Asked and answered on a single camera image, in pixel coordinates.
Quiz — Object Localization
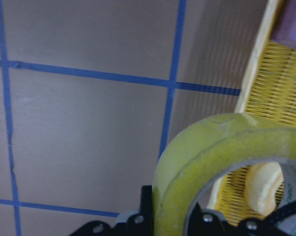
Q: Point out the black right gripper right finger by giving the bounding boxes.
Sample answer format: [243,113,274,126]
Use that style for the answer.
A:
[187,204,286,236]

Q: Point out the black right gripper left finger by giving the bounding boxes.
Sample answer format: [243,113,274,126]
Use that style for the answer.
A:
[73,185,154,236]

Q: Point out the yellow tape roll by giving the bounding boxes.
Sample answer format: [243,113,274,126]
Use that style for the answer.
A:
[152,113,296,236]

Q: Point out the yellow plastic basket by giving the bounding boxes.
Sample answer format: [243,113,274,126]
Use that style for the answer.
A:
[208,0,296,226]

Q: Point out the purple foam block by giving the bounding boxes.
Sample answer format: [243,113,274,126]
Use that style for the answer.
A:
[271,0,296,50]

